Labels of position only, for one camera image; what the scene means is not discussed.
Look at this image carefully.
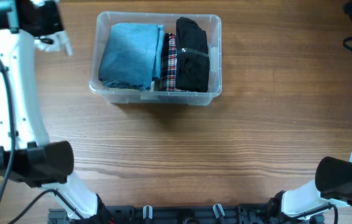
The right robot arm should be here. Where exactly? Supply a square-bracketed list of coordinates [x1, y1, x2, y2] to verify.
[264, 0, 352, 223]

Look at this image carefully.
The plaid flannel shirt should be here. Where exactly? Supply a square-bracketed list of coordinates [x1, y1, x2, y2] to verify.
[159, 33, 182, 91]

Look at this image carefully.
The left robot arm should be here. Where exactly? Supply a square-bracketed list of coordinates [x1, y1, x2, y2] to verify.
[0, 0, 114, 223]

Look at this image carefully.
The blue denim cloth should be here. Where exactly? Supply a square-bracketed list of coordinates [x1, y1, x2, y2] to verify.
[98, 23, 165, 91]

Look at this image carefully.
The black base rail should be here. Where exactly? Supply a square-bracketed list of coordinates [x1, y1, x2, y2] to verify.
[48, 204, 325, 224]

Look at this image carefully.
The black garment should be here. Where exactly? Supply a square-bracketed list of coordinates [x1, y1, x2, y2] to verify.
[175, 17, 210, 93]

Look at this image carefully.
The clear plastic storage container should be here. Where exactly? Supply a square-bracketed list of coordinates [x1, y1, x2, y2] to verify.
[89, 11, 222, 106]

